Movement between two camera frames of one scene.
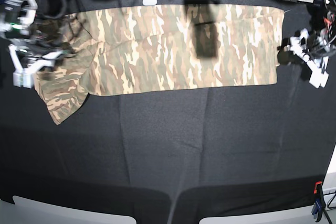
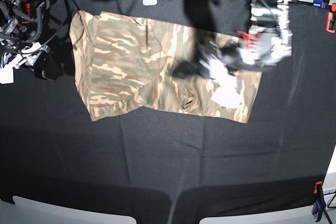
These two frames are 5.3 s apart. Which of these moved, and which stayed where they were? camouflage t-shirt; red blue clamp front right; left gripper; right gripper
Moved: left gripper; camouflage t-shirt; right gripper
Stayed: red blue clamp front right
